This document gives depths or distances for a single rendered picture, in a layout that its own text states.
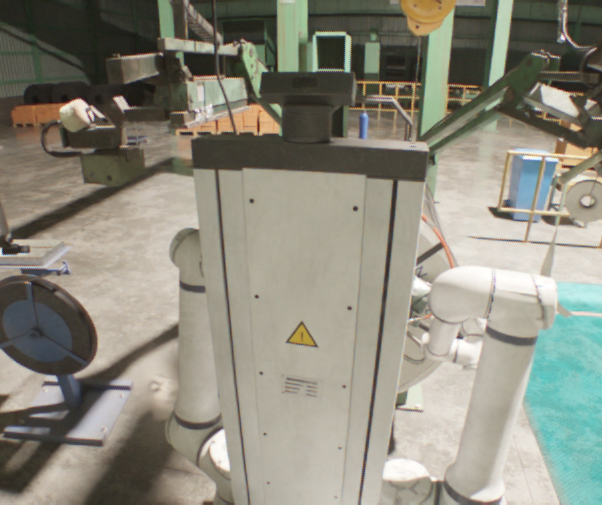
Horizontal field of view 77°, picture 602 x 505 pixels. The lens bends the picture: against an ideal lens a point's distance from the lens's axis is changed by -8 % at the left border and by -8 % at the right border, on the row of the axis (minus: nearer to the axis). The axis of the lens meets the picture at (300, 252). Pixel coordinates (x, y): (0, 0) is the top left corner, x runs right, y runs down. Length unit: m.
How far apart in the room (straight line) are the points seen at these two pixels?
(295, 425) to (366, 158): 0.54
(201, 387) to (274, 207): 0.75
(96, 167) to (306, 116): 1.33
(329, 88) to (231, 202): 0.22
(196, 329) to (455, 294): 0.67
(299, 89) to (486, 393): 0.78
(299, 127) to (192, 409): 0.94
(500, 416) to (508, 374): 0.11
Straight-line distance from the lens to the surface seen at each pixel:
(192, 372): 1.22
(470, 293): 0.95
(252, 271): 0.67
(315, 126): 0.57
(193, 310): 1.12
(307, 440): 0.88
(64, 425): 2.83
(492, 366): 1.02
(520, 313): 0.97
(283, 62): 6.49
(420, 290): 1.81
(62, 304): 2.32
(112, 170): 1.75
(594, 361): 3.59
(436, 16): 1.57
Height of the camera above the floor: 1.87
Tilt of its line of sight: 25 degrees down
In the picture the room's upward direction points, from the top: straight up
